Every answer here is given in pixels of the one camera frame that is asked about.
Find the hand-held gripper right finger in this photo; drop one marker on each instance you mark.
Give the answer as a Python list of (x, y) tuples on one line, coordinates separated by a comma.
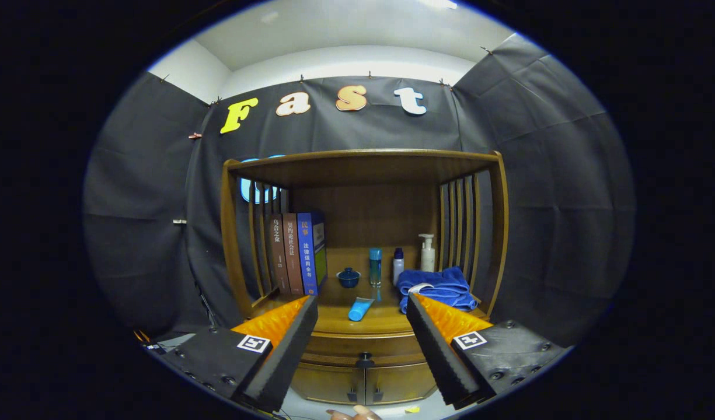
[(442, 356)]

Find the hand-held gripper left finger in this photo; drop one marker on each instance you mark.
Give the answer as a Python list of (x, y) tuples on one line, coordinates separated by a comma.
[(290, 356)]

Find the wooden drawer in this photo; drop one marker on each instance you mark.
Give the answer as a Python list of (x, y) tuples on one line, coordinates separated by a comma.
[(345, 349)]

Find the light blue tube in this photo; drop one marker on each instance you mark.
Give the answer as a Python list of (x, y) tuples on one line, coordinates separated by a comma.
[(360, 309)]

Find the wooden cabinet door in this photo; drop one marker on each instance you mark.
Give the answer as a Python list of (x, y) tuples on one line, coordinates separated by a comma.
[(404, 382), (328, 382)]

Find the wooden countertop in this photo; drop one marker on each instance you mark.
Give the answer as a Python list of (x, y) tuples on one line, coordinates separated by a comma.
[(386, 321)]

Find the wooden cabinet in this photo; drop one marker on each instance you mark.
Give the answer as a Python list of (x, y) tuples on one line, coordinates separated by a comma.
[(369, 216)]

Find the blue folded towel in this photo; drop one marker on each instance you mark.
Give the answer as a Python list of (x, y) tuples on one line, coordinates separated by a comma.
[(445, 280)]

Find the blue lidded teacup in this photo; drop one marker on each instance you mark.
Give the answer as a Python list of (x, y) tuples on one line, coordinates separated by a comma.
[(349, 279)]

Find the white bottle blue cap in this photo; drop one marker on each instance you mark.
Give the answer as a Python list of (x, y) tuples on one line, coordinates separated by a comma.
[(398, 268)]

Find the white pump bottle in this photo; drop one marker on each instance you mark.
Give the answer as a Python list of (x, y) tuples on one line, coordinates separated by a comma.
[(428, 256)]

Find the reddish brown book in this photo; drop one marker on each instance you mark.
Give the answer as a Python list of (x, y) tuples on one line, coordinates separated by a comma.
[(293, 254)]

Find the dark brown book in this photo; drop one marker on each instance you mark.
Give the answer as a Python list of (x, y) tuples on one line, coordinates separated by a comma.
[(278, 254)]

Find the blue book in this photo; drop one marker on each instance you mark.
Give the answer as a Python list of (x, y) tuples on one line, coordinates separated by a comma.
[(306, 254)]

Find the teal glass bottle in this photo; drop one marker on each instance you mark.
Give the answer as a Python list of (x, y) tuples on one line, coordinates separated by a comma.
[(375, 268)]

